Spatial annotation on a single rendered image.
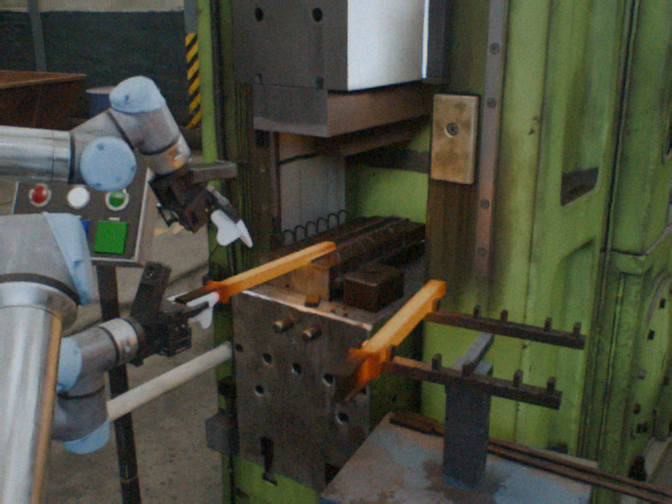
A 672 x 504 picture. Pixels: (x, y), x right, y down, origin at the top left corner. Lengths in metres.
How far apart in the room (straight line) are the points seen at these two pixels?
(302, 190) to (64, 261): 1.06
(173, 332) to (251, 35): 0.65
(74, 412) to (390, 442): 0.55
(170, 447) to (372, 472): 1.62
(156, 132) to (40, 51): 9.22
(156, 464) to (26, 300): 1.92
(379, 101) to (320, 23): 0.25
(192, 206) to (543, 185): 0.66
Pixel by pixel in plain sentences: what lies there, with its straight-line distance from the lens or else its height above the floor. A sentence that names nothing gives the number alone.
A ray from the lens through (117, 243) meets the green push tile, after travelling 1.82.
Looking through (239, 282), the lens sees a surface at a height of 1.01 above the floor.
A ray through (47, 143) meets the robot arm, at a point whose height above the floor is 1.34.
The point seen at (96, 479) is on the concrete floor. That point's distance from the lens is 2.77.
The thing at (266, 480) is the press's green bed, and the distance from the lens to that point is 1.90.
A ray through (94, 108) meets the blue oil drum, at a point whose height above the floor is 0.76.
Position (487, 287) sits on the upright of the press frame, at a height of 0.97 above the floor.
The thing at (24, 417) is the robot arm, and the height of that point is 1.12.
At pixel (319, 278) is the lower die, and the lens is 1.62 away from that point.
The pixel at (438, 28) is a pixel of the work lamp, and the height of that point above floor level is 1.48.
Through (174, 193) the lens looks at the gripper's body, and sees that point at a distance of 1.32.
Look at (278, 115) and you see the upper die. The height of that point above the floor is 1.30.
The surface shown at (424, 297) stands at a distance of 1.32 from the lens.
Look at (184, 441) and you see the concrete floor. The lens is 2.90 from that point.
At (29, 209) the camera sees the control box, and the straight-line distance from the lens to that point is 1.96.
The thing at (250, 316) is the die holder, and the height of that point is 0.86.
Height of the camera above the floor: 1.52
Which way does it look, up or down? 19 degrees down
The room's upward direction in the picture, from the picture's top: straight up
